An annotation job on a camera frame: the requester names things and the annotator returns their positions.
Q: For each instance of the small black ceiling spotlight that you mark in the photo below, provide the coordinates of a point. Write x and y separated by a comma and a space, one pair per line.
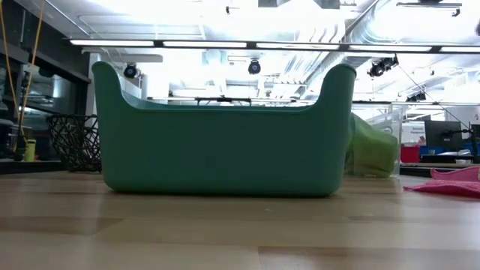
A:
417, 97

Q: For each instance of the long ceiling light bar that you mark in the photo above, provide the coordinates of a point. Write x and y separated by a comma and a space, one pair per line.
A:
202, 44

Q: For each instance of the pink microfiber towel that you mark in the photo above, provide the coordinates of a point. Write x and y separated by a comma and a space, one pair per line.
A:
450, 187

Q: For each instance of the red box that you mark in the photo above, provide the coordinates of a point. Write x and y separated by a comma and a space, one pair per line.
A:
410, 154

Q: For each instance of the black ceiling spotlight cluster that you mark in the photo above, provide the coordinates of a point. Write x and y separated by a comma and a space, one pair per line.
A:
380, 66

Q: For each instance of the teal plastic basket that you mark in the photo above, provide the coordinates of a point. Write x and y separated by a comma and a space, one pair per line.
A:
225, 150

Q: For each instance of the black computer monitor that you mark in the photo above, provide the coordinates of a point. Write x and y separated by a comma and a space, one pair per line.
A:
442, 135

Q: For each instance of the thin ceiling light bar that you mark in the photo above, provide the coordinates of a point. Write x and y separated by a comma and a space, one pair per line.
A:
225, 99

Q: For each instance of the green microfiber towel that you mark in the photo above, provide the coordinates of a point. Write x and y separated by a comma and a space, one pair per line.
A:
371, 153

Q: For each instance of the clear plastic bin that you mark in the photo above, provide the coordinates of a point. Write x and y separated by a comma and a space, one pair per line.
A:
390, 120

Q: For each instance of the white wall sign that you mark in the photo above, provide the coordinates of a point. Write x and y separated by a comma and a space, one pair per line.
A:
416, 131

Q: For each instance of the yellow-green bottle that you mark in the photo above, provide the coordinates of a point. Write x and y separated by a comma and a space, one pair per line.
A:
30, 152

